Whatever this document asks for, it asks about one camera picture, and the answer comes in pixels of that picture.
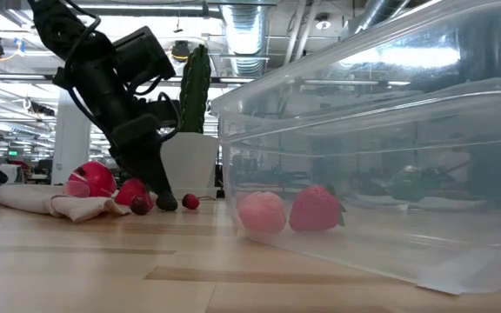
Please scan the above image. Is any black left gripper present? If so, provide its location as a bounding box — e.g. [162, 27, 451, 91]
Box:
[65, 56, 173, 196]

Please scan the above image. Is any dark red toy cherry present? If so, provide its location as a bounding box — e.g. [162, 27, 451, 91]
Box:
[129, 193, 156, 216]
[181, 193, 217, 211]

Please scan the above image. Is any pale pink toy peach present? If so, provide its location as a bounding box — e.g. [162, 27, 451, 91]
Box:
[237, 190, 288, 235]

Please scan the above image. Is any clear plastic tupperware container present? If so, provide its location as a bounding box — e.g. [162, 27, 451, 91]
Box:
[210, 0, 501, 296]

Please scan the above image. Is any white faceted plant pot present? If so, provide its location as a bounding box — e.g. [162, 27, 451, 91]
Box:
[159, 132, 221, 201]

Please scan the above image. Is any white pillar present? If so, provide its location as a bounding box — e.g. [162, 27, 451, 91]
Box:
[50, 89, 92, 186]

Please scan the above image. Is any beige cloth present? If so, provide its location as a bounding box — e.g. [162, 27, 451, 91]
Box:
[0, 183, 132, 223]

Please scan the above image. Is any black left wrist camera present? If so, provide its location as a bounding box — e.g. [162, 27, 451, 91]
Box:
[111, 25, 177, 88]

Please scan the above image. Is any silver ventilation duct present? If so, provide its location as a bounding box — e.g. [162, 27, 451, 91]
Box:
[219, 0, 274, 78]

